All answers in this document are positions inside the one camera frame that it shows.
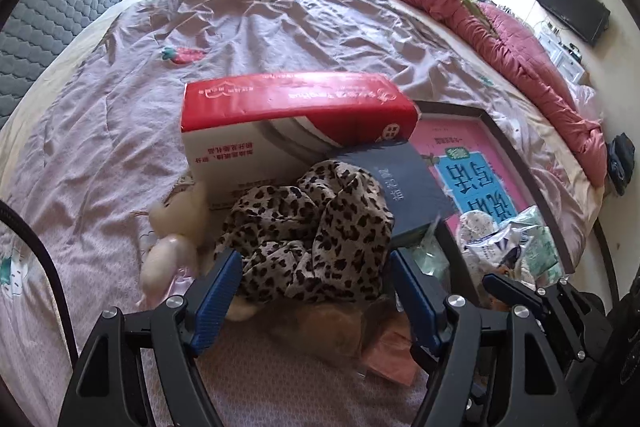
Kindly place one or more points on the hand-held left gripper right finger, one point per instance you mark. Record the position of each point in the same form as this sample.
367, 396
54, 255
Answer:
417, 302

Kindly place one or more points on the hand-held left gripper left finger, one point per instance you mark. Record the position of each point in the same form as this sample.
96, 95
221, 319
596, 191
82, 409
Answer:
217, 302

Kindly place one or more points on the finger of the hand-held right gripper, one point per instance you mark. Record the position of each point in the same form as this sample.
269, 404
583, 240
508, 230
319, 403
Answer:
505, 284
580, 297

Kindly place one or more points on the white and purple packet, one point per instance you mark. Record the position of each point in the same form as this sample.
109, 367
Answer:
495, 247

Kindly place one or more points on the green and white packet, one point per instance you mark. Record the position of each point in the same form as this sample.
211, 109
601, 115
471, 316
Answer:
540, 252

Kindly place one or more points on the cream plush bear pink dress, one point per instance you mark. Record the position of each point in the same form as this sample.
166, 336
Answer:
170, 247

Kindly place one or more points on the leopard print scarf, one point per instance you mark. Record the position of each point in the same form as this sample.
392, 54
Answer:
300, 232

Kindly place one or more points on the dark blue book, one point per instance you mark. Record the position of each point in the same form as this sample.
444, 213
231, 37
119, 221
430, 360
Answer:
400, 187

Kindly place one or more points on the small pale green packet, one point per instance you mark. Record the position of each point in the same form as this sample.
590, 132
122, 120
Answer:
425, 257

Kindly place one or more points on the dark blue bag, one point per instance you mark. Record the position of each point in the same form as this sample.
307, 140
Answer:
620, 162

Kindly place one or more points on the red and white carton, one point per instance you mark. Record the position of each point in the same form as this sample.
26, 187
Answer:
280, 102

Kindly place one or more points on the white drawer cabinet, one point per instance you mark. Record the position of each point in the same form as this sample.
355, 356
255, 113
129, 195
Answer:
565, 62

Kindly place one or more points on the pink ruffled quilt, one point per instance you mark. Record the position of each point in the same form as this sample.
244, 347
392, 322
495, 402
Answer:
525, 52

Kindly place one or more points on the lilac printed bed quilt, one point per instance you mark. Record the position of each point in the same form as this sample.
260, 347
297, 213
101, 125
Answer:
300, 32

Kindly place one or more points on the black flat screen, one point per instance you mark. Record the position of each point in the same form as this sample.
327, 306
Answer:
570, 4

